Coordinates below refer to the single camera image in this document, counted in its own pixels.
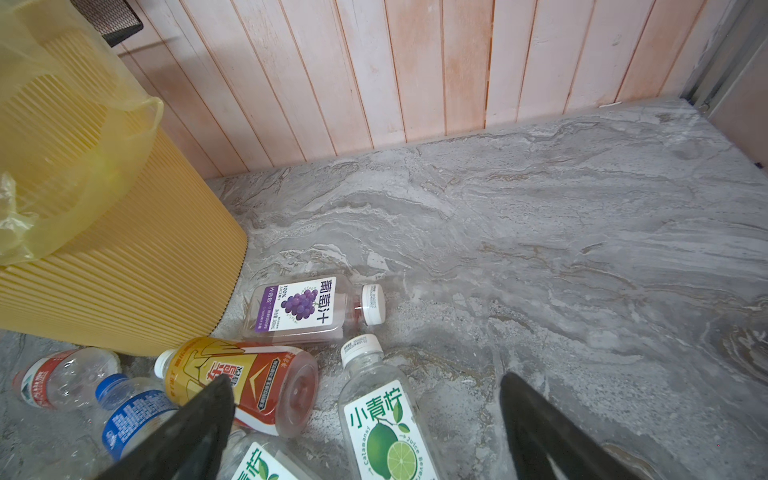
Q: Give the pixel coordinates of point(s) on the yellow plastic bin liner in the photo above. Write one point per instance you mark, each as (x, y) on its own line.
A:
(76, 128)

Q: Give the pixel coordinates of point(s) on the red label water bottle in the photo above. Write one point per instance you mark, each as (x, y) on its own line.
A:
(66, 380)

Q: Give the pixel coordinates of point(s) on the lime label bottle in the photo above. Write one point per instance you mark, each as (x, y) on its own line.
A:
(384, 433)
(252, 455)

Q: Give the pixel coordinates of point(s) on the gold red energy drink bottle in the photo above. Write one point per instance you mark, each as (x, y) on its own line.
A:
(274, 387)

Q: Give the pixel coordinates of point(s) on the purple grape juice bottle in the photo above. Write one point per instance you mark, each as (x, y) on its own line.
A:
(311, 311)

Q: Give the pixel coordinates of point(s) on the lime label bottle right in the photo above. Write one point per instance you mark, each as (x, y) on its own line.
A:
(384, 433)

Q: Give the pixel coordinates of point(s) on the yellow ribbed waste bin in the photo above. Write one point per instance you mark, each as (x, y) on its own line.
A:
(157, 269)

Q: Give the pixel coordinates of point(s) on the lime label bottle left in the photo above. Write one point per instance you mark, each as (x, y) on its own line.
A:
(252, 455)

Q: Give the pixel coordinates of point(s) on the blue label pepsi bottle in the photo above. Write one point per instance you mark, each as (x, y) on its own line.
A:
(129, 410)

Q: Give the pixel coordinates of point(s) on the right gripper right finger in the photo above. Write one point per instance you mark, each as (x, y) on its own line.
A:
(540, 437)

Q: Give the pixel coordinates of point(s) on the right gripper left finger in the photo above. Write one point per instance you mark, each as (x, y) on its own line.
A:
(187, 446)

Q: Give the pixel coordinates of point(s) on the black wire mesh basket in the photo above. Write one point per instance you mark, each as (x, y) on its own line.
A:
(115, 20)

